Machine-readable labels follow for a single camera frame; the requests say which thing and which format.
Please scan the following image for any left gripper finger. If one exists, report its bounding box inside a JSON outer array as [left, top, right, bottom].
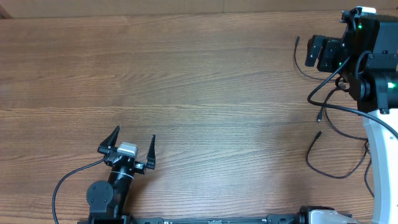
[[146, 134, 155, 170], [99, 126, 120, 149]]

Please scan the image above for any thick black usb cable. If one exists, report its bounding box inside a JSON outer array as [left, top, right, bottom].
[[305, 131, 376, 198]]

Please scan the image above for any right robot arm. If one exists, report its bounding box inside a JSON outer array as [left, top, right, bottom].
[[305, 7, 397, 223]]

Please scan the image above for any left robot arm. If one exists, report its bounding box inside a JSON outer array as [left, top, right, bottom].
[[86, 126, 155, 223]]

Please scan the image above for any cardboard back panel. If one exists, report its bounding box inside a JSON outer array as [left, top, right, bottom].
[[1, 0, 397, 19]]

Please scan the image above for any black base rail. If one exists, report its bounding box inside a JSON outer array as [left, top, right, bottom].
[[131, 214, 308, 224]]

